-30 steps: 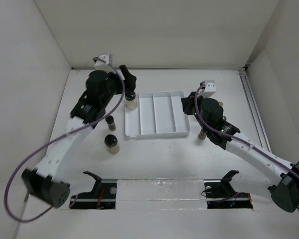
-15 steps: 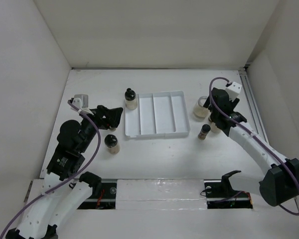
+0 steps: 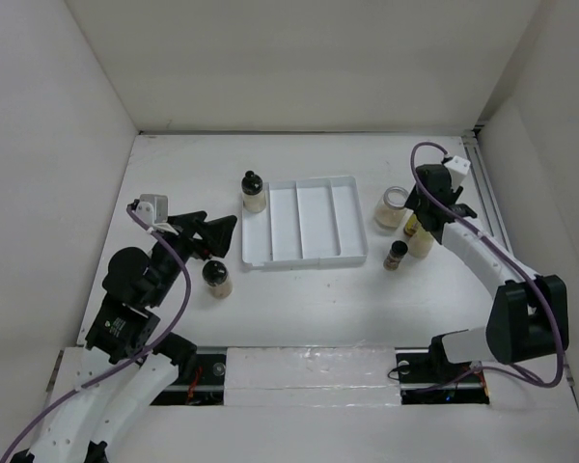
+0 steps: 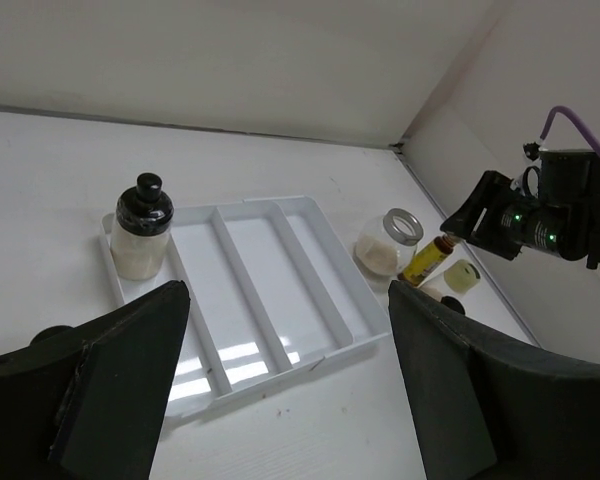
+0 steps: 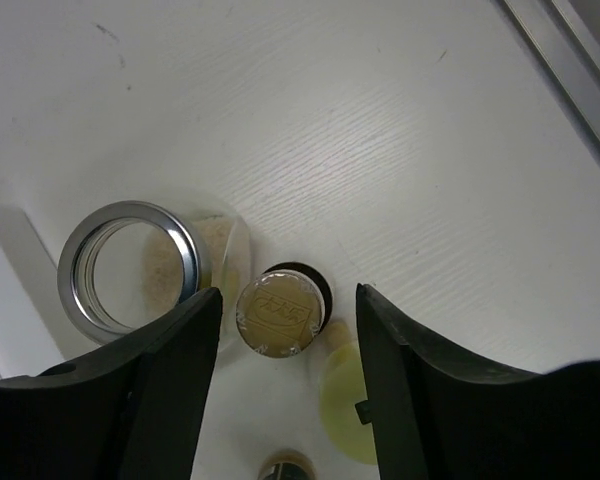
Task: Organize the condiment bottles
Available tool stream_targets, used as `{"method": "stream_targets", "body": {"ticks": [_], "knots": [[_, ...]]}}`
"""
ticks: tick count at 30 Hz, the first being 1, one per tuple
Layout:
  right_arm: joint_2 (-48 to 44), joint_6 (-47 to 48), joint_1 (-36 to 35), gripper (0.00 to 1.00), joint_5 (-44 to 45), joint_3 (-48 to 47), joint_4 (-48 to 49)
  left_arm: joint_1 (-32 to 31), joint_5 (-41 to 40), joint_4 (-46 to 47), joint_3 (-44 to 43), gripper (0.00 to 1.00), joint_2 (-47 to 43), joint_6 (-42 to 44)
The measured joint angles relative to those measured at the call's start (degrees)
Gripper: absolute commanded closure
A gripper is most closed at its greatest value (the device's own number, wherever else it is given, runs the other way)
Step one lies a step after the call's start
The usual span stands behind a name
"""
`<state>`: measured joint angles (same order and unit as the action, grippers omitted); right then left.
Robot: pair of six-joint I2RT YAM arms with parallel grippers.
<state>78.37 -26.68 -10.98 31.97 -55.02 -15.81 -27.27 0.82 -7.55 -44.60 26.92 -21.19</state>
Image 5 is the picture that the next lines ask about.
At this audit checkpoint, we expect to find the cream flip cap bottle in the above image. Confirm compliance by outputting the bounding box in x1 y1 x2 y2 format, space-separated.
319 321 377 465

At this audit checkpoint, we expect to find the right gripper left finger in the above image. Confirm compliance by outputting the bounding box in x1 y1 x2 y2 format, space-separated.
0 288 223 479

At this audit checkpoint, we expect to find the aluminium rail right side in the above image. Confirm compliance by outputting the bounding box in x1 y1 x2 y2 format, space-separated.
497 1 600 157

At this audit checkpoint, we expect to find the glass jar silver rim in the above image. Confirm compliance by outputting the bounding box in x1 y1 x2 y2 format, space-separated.
57 192 252 363

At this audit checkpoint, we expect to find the brown spice bottle yellow label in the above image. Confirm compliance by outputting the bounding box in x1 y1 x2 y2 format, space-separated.
235 261 334 359

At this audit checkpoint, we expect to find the small black cap spice jar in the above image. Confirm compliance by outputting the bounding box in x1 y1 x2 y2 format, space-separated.
257 450 316 480

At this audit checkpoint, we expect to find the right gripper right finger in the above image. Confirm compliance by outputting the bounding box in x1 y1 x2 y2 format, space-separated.
355 285 600 479

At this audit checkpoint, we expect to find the white divided tray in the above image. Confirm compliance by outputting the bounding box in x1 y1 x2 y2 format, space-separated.
0 205 65 378

